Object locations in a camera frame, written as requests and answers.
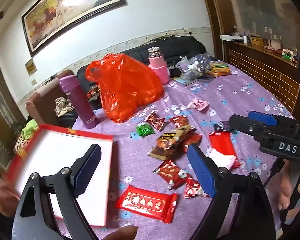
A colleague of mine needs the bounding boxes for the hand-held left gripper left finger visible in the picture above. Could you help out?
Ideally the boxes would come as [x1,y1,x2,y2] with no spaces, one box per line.
[12,143,102,240]

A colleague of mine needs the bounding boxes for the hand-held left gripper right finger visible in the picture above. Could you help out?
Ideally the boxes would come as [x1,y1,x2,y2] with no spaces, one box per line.
[187,144,277,240]

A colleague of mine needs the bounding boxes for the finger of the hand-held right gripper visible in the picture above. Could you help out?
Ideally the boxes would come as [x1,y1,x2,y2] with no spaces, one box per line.
[229,114,273,143]
[248,111,278,127]

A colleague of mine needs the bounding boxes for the red white patterned packet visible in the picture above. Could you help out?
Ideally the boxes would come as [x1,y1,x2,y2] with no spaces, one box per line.
[184,177,210,199]

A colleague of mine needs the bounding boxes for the long plain red packet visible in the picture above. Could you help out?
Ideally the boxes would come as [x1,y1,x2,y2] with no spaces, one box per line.
[208,131,241,170]

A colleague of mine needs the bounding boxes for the red packet white cartoon print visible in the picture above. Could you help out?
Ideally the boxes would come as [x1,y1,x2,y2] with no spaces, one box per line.
[153,159,190,190]

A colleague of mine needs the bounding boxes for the red gift box white inside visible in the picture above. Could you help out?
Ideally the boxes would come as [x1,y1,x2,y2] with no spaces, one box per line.
[5,124,114,228]

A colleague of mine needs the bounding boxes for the dark brown snack packet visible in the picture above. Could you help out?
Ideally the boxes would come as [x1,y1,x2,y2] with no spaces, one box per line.
[149,130,188,160]

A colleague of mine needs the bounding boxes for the red packet gold characters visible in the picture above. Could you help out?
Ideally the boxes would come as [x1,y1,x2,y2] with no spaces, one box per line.
[115,185,178,224]

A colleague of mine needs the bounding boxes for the person's right hand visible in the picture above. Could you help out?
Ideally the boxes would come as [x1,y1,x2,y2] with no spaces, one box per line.
[277,159,300,210]

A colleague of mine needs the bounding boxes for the small black packet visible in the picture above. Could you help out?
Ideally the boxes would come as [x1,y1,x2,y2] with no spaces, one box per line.
[213,121,234,132]

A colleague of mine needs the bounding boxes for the white pink packet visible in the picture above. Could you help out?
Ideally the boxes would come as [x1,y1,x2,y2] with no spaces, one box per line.
[207,148,237,171]

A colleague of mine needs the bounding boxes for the purple floral tablecloth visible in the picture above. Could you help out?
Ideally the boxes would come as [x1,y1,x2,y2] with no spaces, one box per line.
[57,60,297,240]

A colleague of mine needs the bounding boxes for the wooden lattice counter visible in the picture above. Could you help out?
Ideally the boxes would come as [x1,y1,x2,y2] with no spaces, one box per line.
[220,34,300,118]

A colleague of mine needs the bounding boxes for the pink snack packet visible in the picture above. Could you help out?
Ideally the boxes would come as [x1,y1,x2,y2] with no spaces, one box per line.
[187,98,210,112]

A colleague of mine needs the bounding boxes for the yellow green boxes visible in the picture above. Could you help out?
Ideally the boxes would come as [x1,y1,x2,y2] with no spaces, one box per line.
[206,60,232,78]

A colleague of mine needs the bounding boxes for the dark red snack packet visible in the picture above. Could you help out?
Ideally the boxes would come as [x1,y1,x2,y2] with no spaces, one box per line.
[145,110,167,132]

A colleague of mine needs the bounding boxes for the patterned cloth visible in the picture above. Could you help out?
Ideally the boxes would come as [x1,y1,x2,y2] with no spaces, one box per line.
[54,97,74,117]

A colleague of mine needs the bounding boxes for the green snack packet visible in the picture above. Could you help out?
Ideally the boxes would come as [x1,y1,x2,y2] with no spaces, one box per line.
[136,124,155,137]

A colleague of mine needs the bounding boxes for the leaf print blanket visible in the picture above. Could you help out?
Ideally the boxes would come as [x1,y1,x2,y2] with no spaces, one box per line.
[13,135,28,158]

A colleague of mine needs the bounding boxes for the green cloth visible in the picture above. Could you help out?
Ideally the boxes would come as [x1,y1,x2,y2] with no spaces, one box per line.
[21,119,39,140]

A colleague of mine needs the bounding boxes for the purple thermos bottle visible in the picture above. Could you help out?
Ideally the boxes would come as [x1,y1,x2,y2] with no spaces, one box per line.
[59,75,100,130]

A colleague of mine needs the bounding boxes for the blue booklet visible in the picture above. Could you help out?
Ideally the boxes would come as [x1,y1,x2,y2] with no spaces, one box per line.
[174,76,198,86]

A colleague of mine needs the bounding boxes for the grey plastic bag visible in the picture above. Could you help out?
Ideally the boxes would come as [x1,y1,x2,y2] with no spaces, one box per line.
[184,53,213,79]

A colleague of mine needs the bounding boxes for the brown armchair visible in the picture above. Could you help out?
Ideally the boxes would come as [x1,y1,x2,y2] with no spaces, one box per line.
[25,69,77,128]

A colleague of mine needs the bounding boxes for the white tray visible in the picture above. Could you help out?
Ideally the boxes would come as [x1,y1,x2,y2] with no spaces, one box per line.
[220,34,243,42]

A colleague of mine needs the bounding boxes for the black pouch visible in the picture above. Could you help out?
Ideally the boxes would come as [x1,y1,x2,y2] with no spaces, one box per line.
[169,64,184,78]

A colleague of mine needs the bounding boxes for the orange plastic bag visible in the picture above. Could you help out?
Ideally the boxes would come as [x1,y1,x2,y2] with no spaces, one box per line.
[85,53,165,123]

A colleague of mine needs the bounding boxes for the black leather sofa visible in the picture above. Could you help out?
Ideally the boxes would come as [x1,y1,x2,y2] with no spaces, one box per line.
[56,35,207,128]

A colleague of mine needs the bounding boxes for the pink thermos bottle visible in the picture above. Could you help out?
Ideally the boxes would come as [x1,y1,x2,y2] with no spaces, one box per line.
[147,47,170,85]

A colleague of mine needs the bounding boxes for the wooden glass-panel door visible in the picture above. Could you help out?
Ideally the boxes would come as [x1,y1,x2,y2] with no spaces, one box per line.
[0,50,28,175]

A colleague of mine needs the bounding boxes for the framed horse painting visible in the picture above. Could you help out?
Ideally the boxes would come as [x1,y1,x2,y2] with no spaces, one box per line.
[22,0,128,57]

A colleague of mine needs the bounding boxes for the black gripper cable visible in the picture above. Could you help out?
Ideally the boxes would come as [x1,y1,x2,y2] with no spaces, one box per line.
[264,157,285,188]

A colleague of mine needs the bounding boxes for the wooden door frame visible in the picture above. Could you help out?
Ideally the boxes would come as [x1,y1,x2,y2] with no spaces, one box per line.
[199,0,237,63]

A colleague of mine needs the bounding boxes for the small yellow wall poster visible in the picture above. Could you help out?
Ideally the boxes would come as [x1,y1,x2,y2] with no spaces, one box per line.
[25,58,37,76]

